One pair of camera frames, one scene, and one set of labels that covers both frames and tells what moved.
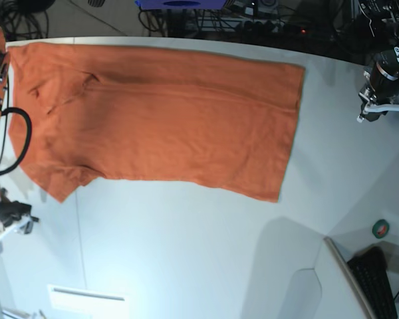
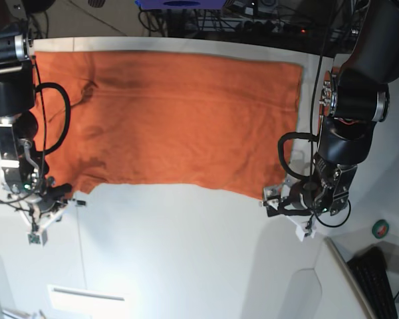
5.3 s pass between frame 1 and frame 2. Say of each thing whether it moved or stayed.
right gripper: moved
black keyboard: stayed
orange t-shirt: stayed
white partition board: stayed
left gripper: moved
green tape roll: stayed
